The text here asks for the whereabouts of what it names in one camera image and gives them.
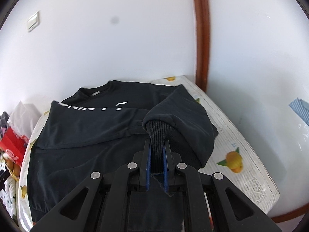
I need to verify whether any red paper bag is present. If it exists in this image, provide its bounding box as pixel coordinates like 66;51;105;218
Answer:
0;125;31;168

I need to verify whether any white plastic shopping bag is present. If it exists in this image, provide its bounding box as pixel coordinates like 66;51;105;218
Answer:
7;101;43;141

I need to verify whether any black sweatshirt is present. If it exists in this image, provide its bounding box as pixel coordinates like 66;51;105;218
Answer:
26;80;219;232

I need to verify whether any blue striped cloth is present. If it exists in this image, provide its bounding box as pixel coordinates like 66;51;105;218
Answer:
288;98;309;126

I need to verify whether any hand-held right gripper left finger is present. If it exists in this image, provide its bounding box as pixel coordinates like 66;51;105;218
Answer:
30;139;151;232

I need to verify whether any fruit print lace tablecloth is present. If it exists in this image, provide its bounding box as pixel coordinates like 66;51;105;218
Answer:
18;75;280;232

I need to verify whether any white wall switch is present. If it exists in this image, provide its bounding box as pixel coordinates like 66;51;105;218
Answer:
26;11;41;32

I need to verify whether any white floral quilt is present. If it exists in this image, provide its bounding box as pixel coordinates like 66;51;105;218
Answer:
0;174;18;219

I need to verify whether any brown wooden door frame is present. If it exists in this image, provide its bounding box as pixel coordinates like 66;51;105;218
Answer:
191;0;213;93

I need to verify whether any dark plaid cloth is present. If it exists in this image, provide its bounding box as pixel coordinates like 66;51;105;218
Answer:
0;111;10;138

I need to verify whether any brown wooden baseboard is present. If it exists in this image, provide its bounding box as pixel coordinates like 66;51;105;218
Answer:
270;205;309;224

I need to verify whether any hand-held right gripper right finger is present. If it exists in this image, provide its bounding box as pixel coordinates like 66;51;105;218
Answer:
163;140;283;232

